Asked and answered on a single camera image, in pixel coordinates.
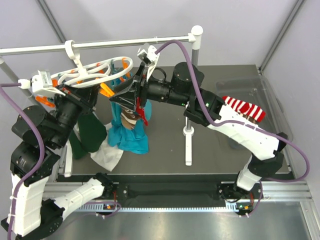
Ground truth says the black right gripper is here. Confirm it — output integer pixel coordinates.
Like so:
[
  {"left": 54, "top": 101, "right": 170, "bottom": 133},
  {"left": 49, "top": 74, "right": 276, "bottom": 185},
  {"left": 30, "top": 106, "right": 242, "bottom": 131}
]
[{"left": 109, "top": 63, "right": 189, "bottom": 113}]

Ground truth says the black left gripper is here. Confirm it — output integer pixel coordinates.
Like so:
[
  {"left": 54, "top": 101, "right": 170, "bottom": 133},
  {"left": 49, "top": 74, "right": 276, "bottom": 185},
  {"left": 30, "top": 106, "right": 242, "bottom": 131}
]
[{"left": 51, "top": 81, "right": 102, "bottom": 147}]

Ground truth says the red snowflake sock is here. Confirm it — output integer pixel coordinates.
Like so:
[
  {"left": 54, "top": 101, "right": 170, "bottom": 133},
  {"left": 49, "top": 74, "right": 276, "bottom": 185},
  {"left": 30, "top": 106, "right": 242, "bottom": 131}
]
[{"left": 135, "top": 97, "right": 149, "bottom": 126}]

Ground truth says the brown striped sock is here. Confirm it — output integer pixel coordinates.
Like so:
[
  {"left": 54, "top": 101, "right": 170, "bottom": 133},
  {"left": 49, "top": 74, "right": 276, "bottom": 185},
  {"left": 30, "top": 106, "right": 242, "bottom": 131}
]
[{"left": 120, "top": 109, "right": 140, "bottom": 130}]

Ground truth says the white round clip hanger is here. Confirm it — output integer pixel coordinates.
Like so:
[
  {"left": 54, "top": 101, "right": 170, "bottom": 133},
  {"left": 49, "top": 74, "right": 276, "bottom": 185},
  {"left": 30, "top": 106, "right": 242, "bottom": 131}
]
[{"left": 51, "top": 40, "right": 134, "bottom": 89}]

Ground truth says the red white striped sock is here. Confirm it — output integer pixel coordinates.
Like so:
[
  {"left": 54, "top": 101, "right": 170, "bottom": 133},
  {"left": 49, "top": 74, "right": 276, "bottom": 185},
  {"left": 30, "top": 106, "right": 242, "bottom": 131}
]
[{"left": 222, "top": 96, "right": 266, "bottom": 124}]

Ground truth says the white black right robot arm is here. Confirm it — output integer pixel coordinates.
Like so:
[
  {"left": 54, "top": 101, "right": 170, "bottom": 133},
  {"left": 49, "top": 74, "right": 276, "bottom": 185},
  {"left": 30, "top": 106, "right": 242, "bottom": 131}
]
[{"left": 110, "top": 62, "right": 288, "bottom": 198}]

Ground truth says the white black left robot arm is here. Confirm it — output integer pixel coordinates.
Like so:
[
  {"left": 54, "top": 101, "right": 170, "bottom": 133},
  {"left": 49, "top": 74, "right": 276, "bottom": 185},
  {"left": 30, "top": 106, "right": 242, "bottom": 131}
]
[{"left": 0, "top": 85, "right": 114, "bottom": 240}]

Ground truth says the orange clothes peg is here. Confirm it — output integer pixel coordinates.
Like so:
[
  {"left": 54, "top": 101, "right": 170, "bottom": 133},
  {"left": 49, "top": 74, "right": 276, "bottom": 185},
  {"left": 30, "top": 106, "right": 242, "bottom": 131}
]
[{"left": 99, "top": 83, "right": 115, "bottom": 98}]

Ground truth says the dark green cloth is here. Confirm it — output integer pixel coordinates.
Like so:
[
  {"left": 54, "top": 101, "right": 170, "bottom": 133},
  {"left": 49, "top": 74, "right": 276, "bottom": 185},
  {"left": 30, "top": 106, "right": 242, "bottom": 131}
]
[{"left": 69, "top": 113, "right": 107, "bottom": 160}]

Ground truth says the teal cloth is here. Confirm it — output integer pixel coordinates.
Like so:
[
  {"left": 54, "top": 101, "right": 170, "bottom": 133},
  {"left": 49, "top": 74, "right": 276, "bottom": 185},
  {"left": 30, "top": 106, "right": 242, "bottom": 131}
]
[{"left": 107, "top": 102, "right": 149, "bottom": 155}]

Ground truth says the white cloth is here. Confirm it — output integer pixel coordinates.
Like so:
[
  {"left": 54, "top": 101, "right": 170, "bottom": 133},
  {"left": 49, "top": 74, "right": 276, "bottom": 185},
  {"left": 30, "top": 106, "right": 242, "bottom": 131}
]
[{"left": 88, "top": 123, "right": 124, "bottom": 172}]

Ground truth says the white rack left foot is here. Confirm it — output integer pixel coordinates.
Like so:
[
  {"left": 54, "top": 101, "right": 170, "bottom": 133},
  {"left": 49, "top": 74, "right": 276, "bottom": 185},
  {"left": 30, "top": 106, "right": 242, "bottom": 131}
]
[{"left": 64, "top": 145, "right": 73, "bottom": 178}]

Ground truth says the white rack foot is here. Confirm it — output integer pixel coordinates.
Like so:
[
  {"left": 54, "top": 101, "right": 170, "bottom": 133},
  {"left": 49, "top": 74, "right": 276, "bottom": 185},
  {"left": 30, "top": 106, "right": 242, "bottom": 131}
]
[
  {"left": 183, "top": 125, "right": 195, "bottom": 167},
  {"left": 64, "top": 145, "right": 73, "bottom": 178}
]

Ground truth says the white rack right foot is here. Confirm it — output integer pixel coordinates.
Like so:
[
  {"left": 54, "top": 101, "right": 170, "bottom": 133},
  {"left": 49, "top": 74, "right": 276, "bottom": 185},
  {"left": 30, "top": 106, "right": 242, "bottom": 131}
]
[{"left": 183, "top": 125, "right": 195, "bottom": 167}]

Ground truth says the black base bar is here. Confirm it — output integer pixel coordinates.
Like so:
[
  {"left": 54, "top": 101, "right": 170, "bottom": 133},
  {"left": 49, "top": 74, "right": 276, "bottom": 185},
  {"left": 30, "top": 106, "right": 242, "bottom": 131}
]
[{"left": 114, "top": 182, "right": 250, "bottom": 208}]

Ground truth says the clear plastic bin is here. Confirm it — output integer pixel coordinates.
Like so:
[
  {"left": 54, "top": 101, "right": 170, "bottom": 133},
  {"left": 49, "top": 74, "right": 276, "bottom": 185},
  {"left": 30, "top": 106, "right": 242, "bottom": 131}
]
[{"left": 216, "top": 76, "right": 293, "bottom": 141}]

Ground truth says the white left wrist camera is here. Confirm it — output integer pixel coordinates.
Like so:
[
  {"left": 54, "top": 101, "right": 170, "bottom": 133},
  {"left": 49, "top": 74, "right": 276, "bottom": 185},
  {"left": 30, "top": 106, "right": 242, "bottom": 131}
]
[{"left": 18, "top": 70, "right": 66, "bottom": 98}]

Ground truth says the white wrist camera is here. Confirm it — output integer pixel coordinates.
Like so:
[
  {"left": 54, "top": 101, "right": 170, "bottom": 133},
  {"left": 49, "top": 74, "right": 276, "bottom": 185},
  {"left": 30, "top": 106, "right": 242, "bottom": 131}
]
[
  {"left": 18, "top": 70, "right": 66, "bottom": 98},
  {"left": 137, "top": 43, "right": 160, "bottom": 82}
]

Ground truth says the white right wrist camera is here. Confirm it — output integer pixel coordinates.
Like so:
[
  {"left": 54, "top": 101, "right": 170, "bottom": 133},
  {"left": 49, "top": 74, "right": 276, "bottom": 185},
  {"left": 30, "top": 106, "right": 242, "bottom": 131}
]
[{"left": 137, "top": 43, "right": 160, "bottom": 82}]

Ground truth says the grey rack left post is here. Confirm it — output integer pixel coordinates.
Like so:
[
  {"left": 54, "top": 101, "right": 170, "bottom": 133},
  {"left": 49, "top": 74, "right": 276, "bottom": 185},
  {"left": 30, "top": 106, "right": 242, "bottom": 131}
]
[{"left": 0, "top": 57, "right": 37, "bottom": 104}]

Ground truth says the grey rack post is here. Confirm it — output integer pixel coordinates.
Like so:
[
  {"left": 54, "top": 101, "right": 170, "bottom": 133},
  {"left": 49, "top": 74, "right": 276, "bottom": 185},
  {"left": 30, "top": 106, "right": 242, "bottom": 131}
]
[
  {"left": 186, "top": 49, "right": 200, "bottom": 131},
  {"left": 0, "top": 57, "right": 37, "bottom": 104}
]

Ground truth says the silver clothes rack rail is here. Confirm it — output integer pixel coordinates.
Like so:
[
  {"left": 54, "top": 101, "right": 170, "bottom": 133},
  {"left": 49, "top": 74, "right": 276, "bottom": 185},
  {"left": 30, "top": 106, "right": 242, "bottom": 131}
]
[{"left": 0, "top": 25, "right": 204, "bottom": 56}]

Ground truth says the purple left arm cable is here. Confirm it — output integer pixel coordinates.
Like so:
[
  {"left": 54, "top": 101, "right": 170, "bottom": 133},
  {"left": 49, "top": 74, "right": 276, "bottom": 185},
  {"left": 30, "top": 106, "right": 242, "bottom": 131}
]
[{"left": 0, "top": 82, "right": 46, "bottom": 240}]

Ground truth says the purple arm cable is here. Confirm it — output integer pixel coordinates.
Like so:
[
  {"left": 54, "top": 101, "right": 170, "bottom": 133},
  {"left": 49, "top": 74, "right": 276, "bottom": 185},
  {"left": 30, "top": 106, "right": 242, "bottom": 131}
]
[
  {"left": 154, "top": 39, "right": 311, "bottom": 182},
  {"left": 0, "top": 82, "right": 46, "bottom": 240}
]

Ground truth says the grey rack right post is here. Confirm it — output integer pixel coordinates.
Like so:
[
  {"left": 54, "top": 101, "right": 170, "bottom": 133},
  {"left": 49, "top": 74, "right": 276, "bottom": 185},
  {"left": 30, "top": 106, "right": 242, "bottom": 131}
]
[{"left": 186, "top": 49, "right": 200, "bottom": 131}]

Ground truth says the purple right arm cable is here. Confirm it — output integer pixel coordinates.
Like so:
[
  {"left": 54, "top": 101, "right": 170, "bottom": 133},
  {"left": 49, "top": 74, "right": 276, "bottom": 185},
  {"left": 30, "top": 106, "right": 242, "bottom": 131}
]
[{"left": 154, "top": 39, "right": 311, "bottom": 182}]

